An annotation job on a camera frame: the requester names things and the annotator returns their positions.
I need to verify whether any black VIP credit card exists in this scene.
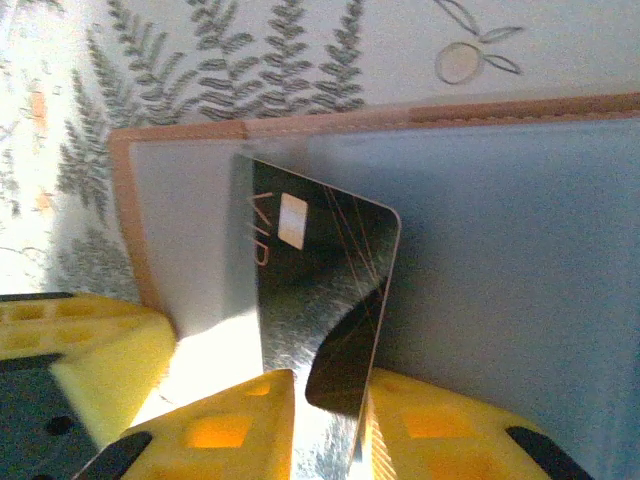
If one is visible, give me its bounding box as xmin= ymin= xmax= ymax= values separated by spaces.
xmin=230 ymin=153 xmax=403 ymax=480

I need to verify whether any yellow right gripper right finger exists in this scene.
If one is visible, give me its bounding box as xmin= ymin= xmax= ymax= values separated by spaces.
xmin=358 ymin=368 xmax=597 ymax=480

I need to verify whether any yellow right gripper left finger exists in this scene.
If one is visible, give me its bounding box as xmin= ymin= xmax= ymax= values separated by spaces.
xmin=74 ymin=368 xmax=297 ymax=480

